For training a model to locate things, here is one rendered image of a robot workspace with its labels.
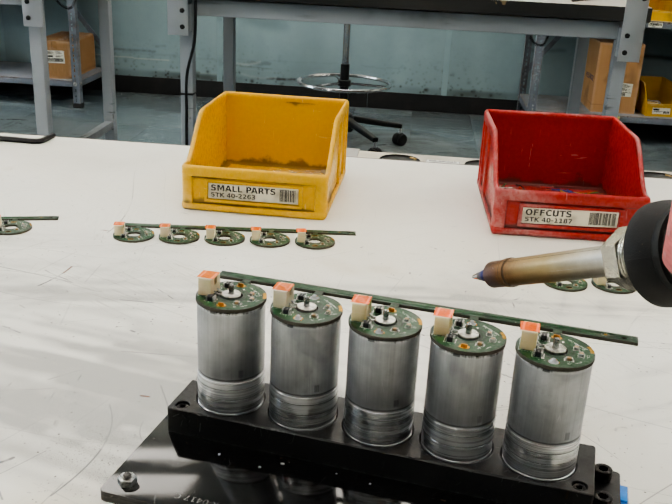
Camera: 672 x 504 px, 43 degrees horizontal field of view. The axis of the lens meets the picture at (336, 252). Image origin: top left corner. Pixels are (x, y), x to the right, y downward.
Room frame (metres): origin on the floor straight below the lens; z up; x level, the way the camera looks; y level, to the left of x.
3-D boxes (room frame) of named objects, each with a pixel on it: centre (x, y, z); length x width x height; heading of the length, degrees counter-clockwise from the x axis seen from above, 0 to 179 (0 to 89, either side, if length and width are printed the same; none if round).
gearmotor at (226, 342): (0.28, 0.04, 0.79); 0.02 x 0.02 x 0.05
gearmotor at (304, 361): (0.27, 0.01, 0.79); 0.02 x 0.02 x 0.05
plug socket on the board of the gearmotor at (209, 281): (0.28, 0.04, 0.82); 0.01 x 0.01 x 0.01; 74
